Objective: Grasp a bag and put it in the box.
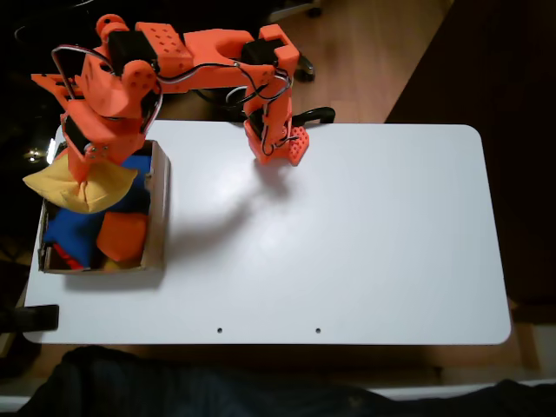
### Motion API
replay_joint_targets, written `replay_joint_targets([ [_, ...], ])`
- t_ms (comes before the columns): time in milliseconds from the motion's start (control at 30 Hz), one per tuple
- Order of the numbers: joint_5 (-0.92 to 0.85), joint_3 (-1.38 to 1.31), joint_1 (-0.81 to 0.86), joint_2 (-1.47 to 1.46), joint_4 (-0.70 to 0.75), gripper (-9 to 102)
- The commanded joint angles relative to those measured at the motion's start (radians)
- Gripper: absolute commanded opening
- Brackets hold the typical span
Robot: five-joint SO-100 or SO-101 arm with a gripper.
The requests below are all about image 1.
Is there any white cable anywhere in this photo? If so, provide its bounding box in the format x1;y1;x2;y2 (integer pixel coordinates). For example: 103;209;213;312
228;84;251;105

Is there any cardboard box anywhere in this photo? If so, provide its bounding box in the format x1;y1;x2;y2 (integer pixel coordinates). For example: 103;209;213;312
37;138;171;275

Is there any orange gripper camera mount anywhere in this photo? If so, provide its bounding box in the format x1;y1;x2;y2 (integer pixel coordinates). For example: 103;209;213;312
30;72;88;104

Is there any black flat table clamp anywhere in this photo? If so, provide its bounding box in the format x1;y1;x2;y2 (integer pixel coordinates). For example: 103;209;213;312
0;303;60;334

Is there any office chair base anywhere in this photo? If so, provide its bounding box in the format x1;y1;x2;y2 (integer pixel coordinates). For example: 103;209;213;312
268;0;325;21

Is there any dark brown furniture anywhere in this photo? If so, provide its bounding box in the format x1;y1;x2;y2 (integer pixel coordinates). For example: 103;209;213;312
384;0;556;312

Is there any blue bean bag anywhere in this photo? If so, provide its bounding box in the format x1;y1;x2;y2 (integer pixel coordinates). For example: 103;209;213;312
116;154;152;214
43;207;108;268

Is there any person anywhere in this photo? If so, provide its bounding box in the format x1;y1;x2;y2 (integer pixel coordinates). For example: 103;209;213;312
17;345;556;417

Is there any red bean bag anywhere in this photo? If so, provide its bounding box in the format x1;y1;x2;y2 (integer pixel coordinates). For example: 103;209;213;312
51;242;86;270

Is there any large yellow bean bag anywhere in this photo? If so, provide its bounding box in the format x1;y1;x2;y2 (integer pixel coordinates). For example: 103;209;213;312
22;158;139;215

